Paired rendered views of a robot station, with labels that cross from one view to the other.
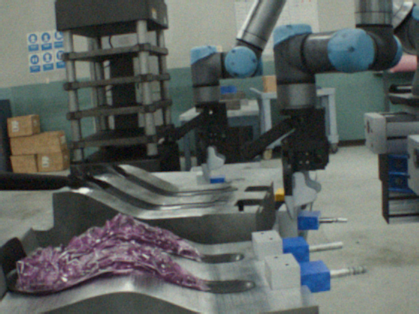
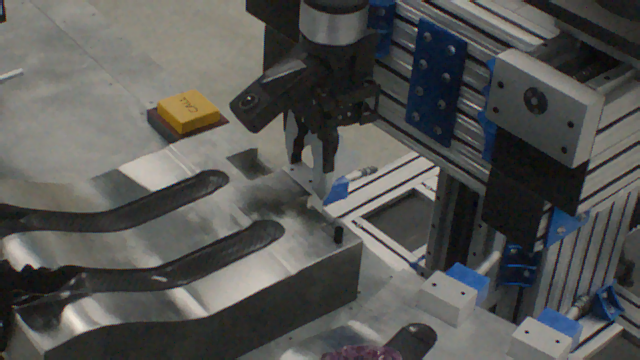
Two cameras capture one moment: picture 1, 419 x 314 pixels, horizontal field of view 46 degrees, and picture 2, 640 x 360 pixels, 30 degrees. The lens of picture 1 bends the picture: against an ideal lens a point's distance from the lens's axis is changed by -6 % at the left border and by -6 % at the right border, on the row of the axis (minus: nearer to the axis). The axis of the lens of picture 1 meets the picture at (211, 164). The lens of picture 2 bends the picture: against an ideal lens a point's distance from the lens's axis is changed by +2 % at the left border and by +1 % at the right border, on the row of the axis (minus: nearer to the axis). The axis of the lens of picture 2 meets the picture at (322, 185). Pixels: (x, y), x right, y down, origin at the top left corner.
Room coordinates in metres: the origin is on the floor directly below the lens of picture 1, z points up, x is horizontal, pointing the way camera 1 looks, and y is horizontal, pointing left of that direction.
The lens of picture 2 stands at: (0.30, 0.76, 1.71)
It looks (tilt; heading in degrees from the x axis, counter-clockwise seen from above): 38 degrees down; 306
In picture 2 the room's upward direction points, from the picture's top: 5 degrees clockwise
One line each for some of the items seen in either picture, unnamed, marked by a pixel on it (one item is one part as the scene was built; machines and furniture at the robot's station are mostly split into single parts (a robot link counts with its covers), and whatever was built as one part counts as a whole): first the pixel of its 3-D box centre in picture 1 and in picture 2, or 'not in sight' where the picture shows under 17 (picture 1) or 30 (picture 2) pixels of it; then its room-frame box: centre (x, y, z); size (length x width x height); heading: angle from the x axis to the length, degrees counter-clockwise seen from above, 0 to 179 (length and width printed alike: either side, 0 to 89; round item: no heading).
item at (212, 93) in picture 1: (206, 95); not in sight; (1.43, 0.00, 1.07); 0.08 x 0.08 x 0.05
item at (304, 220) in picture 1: (314, 220); (332, 182); (0.96, -0.19, 0.83); 0.13 x 0.05 x 0.05; 70
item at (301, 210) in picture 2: (248, 212); (308, 225); (0.90, -0.06, 0.87); 0.05 x 0.05 x 0.04; 76
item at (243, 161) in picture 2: (257, 197); (253, 175); (1.01, -0.09, 0.87); 0.05 x 0.05 x 0.04; 76
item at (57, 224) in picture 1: (141, 208); (99, 272); (1.01, 0.15, 0.87); 0.50 x 0.26 x 0.14; 76
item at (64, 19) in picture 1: (125, 93); not in sight; (5.64, 0.86, 1.03); 1.54 x 0.94 x 2.06; 175
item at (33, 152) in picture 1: (38, 143); not in sight; (7.41, 2.51, 0.42); 0.86 x 0.33 x 0.83; 85
